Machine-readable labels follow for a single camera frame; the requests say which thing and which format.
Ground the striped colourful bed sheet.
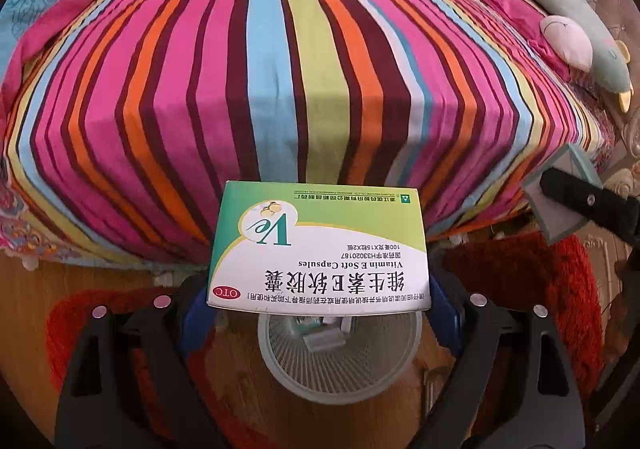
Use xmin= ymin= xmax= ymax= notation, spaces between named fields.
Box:
xmin=0 ymin=0 xmax=616 ymax=266

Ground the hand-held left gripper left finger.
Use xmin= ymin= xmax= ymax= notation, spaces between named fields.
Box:
xmin=55 ymin=274 xmax=231 ymax=449

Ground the teal and white box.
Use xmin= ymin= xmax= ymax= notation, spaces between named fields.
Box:
xmin=520 ymin=144 xmax=607 ymax=246

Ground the white round plush cushion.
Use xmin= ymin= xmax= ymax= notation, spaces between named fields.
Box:
xmin=539 ymin=15 xmax=594 ymax=71

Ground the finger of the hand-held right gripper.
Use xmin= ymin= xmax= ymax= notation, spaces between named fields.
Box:
xmin=542 ymin=167 xmax=609 ymax=226

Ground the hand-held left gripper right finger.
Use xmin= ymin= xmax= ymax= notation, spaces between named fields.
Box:
xmin=425 ymin=273 xmax=586 ymax=449

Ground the white plastic mesh wastebasket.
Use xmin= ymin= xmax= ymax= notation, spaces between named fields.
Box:
xmin=256 ymin=311 xmax=424 ymax=401

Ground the cream carved bed frame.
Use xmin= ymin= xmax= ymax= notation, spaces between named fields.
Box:
xmin=600 ymin=94 xmax=640 ymax=200

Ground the red shaggy rug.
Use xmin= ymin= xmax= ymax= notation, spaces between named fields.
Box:
xmin=44 ymin=286 xmax=231 ymax=449
xmin=440 ymin=233 xmax=608 ymax=449

